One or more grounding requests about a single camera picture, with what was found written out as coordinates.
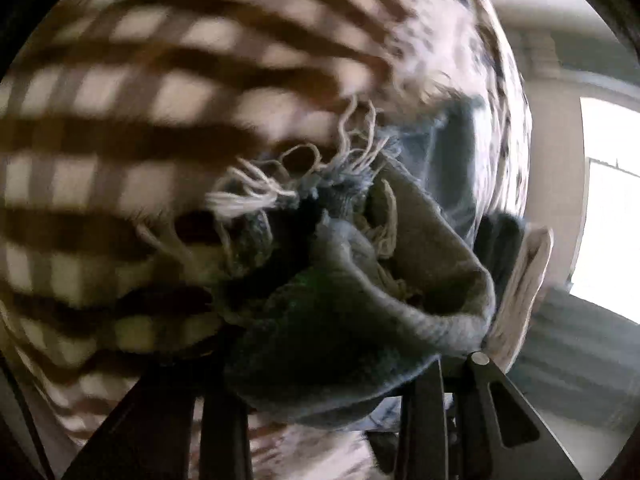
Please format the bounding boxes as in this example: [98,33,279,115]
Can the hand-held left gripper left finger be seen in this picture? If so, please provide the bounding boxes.
[64,355,254,480]

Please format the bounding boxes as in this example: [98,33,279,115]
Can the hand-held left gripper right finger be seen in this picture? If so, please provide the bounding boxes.
[395,351,581,480]

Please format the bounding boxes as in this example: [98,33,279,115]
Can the frayed blue denim pants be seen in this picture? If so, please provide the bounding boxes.
[205,95,526,431]

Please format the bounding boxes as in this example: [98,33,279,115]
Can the bright window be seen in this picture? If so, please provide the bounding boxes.
[567,95,640,326]

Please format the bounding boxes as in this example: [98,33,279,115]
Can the brown checkered blanket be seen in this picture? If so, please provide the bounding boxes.
[0,0,401,461]

